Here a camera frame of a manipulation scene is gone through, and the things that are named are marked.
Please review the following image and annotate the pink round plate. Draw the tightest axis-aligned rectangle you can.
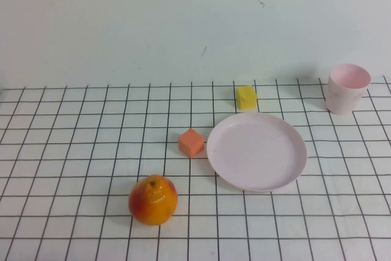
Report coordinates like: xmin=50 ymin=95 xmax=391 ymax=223
xmin=206 ymin=112 xmax=307 ymax=194

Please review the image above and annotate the orange red toy fruit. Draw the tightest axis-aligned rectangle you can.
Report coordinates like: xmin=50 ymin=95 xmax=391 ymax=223
xmin=128 ymin=174 xmax=179 ymax=227

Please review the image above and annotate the white black grid tablecloth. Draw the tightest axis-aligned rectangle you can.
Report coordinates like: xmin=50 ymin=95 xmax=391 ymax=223
xmin=0 ymin=76 xmax=391 ymax=261

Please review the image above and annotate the pink plastic cup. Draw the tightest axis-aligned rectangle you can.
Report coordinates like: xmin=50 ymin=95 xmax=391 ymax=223
xmin=324 ymin=63 xmax=372 ymax=116

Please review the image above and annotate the yellow foam cube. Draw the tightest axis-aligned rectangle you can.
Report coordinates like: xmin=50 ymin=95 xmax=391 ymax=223
xmin=235 ymin=85 xmax=257 ymax=111

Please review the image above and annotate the orange foam cube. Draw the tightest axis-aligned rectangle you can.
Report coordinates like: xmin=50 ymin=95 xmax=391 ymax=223
xmin=178 ymin=128 xmax=205 ymax=160

